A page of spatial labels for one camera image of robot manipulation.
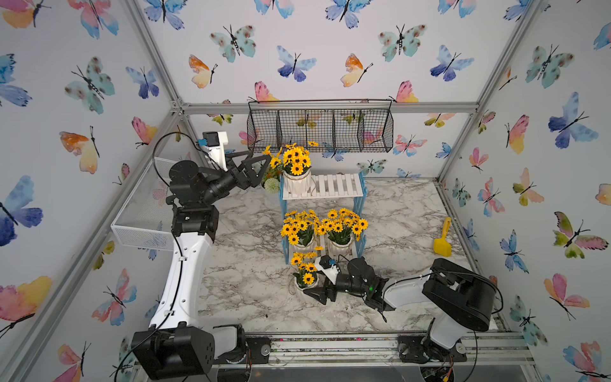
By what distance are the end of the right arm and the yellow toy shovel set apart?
40 cm

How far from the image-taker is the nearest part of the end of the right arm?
67cm

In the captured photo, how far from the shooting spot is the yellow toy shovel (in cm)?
97
